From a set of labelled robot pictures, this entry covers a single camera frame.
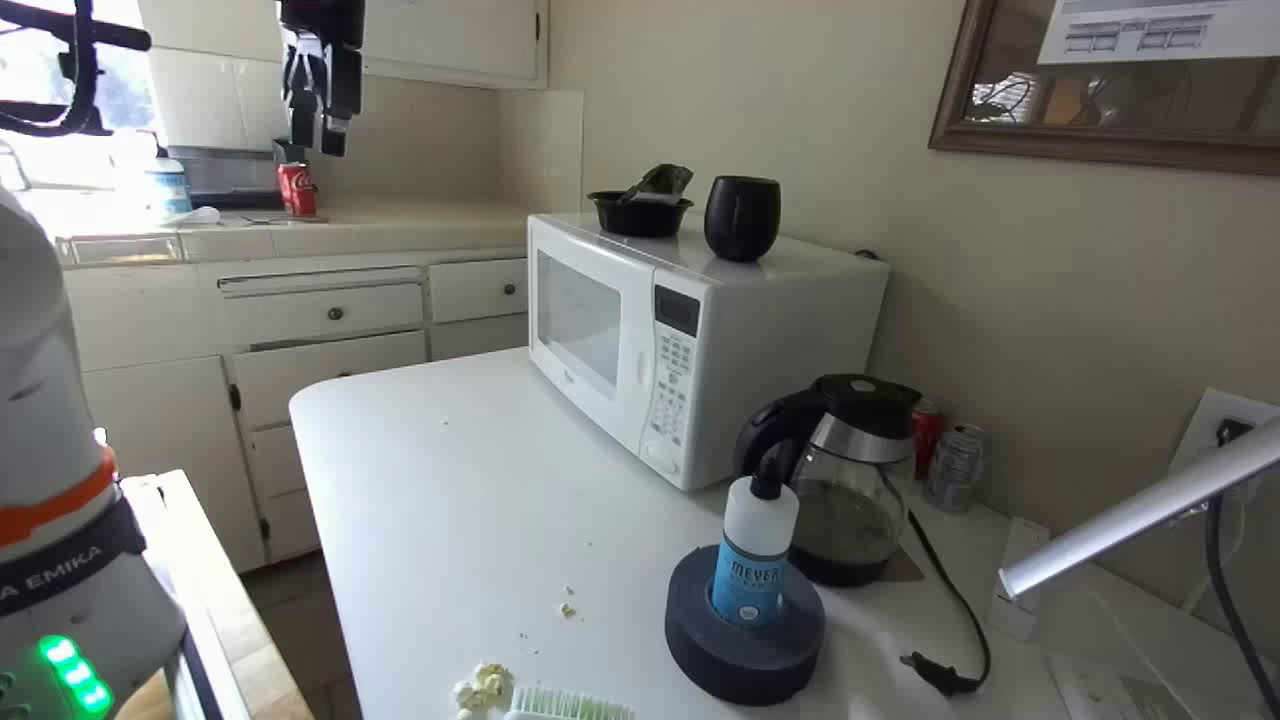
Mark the silver metal bar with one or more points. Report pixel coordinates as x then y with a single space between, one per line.
1183 488

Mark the green white brush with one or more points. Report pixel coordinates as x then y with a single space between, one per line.
562 706

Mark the white kitchen cabinet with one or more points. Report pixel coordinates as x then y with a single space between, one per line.
195 347

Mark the white microwave oven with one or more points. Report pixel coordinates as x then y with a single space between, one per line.
668 349

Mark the white wall outlet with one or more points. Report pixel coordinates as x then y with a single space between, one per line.
1215 423

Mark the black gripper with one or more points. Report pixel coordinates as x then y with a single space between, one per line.
320 68

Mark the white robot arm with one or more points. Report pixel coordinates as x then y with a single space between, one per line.
117 592

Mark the silver soda can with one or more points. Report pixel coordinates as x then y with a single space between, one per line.
958 467

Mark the black mug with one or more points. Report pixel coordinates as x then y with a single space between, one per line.
740 219

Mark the blue label squeeze bottle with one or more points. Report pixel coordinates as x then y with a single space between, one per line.
753 550

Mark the wooden framed corkboard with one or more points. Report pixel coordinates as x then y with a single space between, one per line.
1116 81

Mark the red can on counter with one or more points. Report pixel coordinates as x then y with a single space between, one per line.
296 188

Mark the glass coffee pot black lid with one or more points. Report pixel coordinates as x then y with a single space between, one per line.
832 444

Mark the black food tray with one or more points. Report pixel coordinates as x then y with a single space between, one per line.
654 205

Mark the black tape roll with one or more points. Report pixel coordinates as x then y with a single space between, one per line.
740 662

